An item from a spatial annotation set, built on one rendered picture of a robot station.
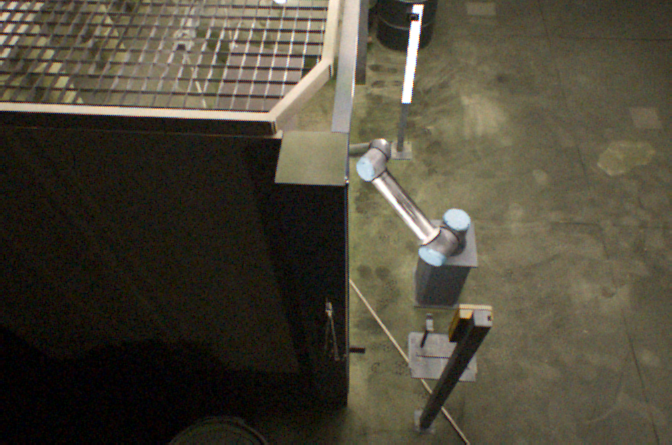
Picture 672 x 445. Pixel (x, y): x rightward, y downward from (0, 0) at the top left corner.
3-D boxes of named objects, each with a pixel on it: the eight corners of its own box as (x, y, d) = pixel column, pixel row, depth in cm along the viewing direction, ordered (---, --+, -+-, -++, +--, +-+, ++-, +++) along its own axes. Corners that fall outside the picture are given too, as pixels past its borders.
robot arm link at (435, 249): (463, 246, 281) (380, 142, 266) (446, 269, 273) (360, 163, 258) (445, 248, 294) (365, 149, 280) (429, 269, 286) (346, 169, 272)
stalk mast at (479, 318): (419, 427, 305) (474, 325, 171) (419, 416, 308) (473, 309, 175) (429, 427, 304) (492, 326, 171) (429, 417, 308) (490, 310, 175)
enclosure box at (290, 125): (214, 261, 313) (211, 132, 217) (230, 183, 348) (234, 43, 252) (271, 268, 317) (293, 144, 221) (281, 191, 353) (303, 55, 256)
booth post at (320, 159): (347, 406, 312) (345, 186, 127) (318, 404, 313) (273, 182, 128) (349, 376, 323) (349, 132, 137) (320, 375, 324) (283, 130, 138)
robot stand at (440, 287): (455, 269, 365) (473, 222, 313) (458, 310, 347) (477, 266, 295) (413, 267, 367) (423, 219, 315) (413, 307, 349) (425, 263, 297)
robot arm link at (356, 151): (393, 132, 272) (322, 142, 327) (380, 146, 267) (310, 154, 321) (403, 150, 277) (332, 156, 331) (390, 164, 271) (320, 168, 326)
